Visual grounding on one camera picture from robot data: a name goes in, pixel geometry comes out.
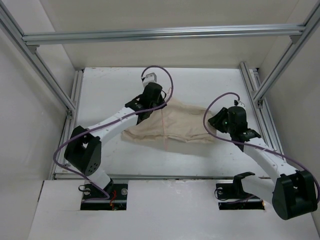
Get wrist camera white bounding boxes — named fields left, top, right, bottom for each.
left=141, top=72, right=157, bottom=88
left=234, top=99, right=246, bottom=109

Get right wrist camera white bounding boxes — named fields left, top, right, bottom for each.
left=234, top=99, right=246, bottom=109

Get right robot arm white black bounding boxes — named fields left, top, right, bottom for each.
left=204, top=106, right=318, bottom=220

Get white foam front board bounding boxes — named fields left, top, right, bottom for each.
left=28, top=180, right=319, bottom=240

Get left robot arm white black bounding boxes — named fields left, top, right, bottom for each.
left=64, top=82, right=167, bottom=200

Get beige trousers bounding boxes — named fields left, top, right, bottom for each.
left=121, top=98, right=215, bottom=144

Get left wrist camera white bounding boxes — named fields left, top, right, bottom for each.
left=141, top=72, right=157, bottom=88

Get aluminium frame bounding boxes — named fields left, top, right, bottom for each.
left=0, top=0, right=320, bottom=181

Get pink wire hanger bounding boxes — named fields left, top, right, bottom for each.
left=161, top=86, right=175, bottom=152

